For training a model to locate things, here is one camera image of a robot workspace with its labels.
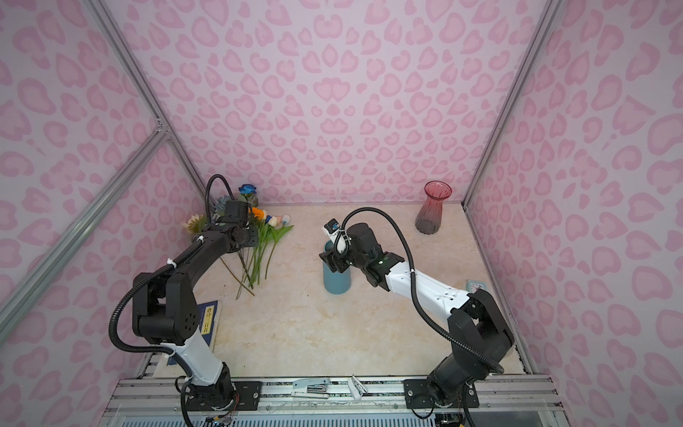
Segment orange carnation stem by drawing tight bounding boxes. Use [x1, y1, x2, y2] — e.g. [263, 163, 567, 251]
[236, 207, 269, 299]

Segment teal ceramic vase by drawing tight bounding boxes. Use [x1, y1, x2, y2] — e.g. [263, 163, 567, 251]
[323, 261, 351, 295]

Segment cream sunflower stem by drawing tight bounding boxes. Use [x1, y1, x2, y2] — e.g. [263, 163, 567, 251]
[183, 215, 207, 236]

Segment dusty blue rose bouquet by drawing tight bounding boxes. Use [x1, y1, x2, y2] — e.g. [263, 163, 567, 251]
[212, 195, 232, 221]

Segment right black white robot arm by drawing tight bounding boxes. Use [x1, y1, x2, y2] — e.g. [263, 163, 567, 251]
[319, 219, 514, 407]

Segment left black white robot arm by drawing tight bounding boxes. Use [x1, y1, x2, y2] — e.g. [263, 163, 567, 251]
[108, 200, 257, 410]

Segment red glass vase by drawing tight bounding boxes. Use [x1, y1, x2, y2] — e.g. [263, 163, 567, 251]
[414, 181, 453, 235]

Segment cream pink tulip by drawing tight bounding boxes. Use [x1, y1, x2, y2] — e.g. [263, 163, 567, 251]
[254, 216, 282, 284]

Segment light blue tulip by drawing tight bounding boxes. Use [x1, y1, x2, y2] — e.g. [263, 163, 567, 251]
[264, 215, 293, 279]

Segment blue book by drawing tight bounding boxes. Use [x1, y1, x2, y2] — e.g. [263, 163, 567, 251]
[197, 300, 222, 350]

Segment small teal clock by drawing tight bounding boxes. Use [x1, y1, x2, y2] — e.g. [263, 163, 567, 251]
[465, 279, 487, 293]

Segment silver stapler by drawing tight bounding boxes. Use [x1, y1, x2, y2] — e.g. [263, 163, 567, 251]
[291, 377, 331, 400]

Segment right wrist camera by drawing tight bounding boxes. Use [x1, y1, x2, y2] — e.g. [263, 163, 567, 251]
[323, 218, 347, 255]

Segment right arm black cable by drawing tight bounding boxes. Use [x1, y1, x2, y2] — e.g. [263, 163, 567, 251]
[340, 206, 505, 375]

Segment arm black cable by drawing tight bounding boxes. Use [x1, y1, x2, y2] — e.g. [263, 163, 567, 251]
[205, 173, 236, 222]
[340, 206, 505, 375]

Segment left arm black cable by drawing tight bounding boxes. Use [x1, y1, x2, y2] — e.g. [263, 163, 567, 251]
[205, 173, 236, 222]

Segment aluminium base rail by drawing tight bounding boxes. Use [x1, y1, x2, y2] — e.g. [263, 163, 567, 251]
[99, 375, 569, 426]

